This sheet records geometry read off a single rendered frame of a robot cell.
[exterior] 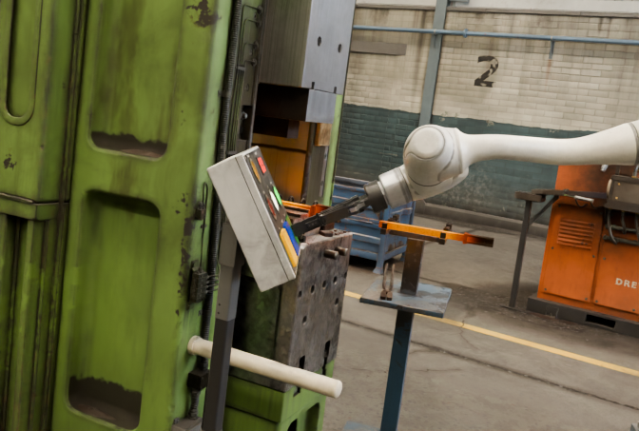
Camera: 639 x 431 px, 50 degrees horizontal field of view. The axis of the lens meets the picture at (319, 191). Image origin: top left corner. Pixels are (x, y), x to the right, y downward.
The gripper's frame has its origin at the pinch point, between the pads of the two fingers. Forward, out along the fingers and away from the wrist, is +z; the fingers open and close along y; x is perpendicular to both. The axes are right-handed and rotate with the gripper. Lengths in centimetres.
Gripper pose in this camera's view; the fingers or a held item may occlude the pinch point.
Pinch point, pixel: (305, 225)
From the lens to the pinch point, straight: 167.8
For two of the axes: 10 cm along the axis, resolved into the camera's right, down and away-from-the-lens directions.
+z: -9.2, 3.8, 0.5
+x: -3.9, -9.2, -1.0
